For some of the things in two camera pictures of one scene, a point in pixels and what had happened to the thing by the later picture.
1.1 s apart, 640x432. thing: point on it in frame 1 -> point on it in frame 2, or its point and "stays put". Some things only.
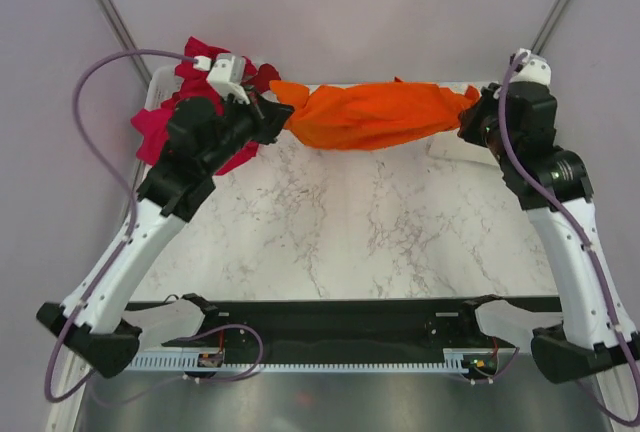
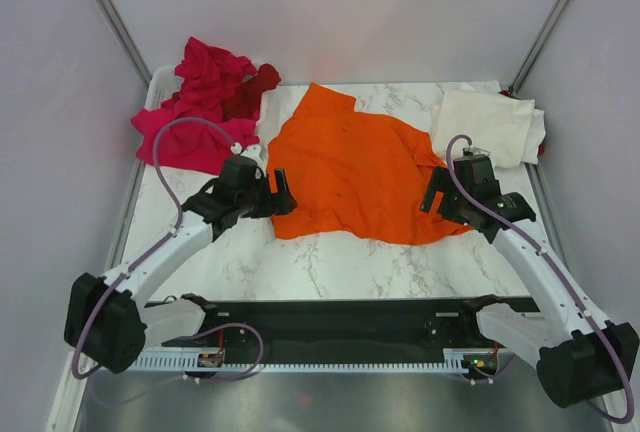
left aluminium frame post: x=112 y=15 stays put
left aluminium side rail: x=139 y=168 stays put
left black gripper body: x=247 y=124 -> x=246 y=200
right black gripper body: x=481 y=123 -> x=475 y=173
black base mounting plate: x=414 y=324 stays put
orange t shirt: x=361 y=116 -> x=355 y=174
